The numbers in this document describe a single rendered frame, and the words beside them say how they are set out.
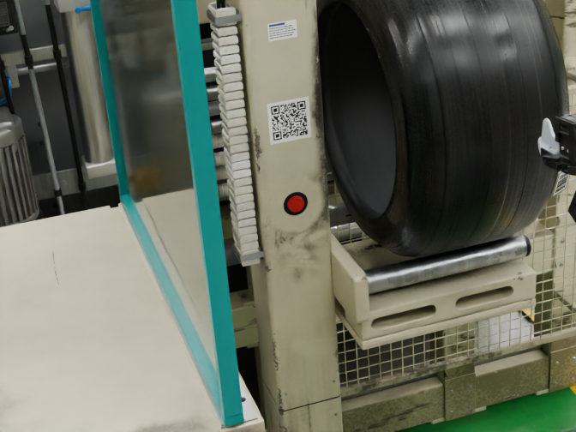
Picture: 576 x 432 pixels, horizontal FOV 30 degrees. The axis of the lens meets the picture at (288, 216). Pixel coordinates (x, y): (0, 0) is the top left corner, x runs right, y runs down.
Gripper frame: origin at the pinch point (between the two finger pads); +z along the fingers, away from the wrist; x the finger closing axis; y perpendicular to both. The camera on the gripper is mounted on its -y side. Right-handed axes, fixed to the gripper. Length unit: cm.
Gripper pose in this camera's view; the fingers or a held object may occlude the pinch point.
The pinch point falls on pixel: (546, 145)
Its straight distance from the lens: 173.5
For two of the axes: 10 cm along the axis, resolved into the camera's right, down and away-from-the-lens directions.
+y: -1.1, -9.3, -3.4
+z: -3.0, -3.0, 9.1
